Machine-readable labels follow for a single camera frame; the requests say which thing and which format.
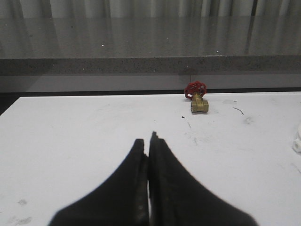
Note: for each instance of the brass valve red handwheel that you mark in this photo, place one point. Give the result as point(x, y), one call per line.
point(195, 92)

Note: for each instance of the white half pipe clamp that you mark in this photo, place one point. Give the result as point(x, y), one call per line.
point(296, 145)

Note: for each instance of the grey stone counter ledge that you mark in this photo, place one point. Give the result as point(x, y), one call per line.
point(150, 45)

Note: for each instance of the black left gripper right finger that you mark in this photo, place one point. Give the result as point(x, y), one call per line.
point(178, 199)

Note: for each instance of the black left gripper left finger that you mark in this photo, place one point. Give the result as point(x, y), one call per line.
point(121, 200)

